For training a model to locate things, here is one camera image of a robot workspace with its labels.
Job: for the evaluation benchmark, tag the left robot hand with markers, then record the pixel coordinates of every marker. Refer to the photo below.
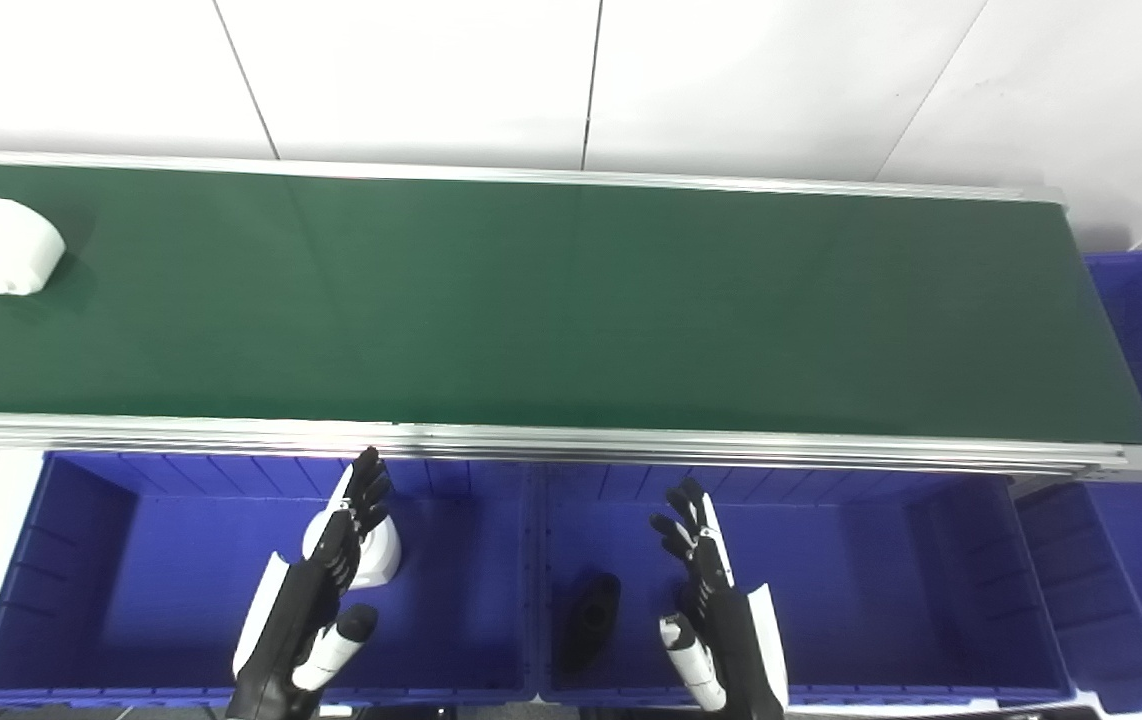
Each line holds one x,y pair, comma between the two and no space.
296,620

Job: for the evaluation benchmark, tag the green conveyor belt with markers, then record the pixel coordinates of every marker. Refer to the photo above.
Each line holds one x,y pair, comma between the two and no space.
581,300
631,445

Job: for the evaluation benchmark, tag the black plastic part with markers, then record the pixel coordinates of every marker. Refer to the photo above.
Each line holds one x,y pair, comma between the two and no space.
591,620

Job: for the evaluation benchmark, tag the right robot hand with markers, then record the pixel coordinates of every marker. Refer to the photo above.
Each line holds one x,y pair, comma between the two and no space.
731,640

